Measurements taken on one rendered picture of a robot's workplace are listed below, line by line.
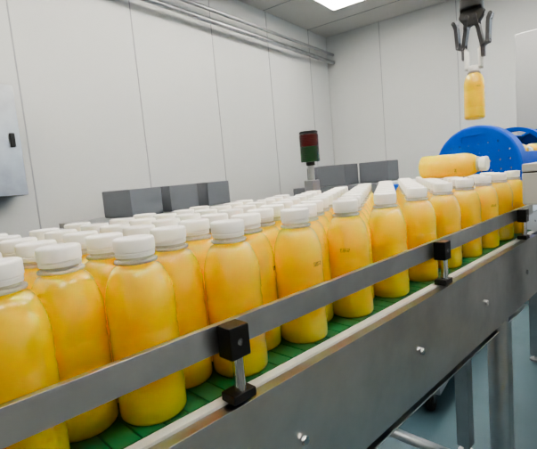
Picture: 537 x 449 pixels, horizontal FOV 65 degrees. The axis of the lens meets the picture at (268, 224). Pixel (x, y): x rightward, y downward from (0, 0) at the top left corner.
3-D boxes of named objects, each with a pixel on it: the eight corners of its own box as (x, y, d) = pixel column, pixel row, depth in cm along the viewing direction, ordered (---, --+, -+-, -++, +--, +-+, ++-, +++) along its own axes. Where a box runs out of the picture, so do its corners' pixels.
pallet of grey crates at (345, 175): (403, 248, 574) (399, 159, 560) (381, 260, 510) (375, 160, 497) (325, 245, 645) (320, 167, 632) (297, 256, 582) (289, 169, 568)
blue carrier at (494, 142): (581, 183, 198) (575, 122, 196) (525, 205, 137) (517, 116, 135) (513, 190, 218) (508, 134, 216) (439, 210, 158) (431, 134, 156)
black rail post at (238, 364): (256, 395, 44) (249, 321, 44) (235, 407, 42) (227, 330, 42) (243, 388, 46) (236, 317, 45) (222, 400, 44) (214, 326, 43)
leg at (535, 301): (543, 359, 231) (541, 246, 224) (541, 363, 227) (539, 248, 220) (531, 356, 236) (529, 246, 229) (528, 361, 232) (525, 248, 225)
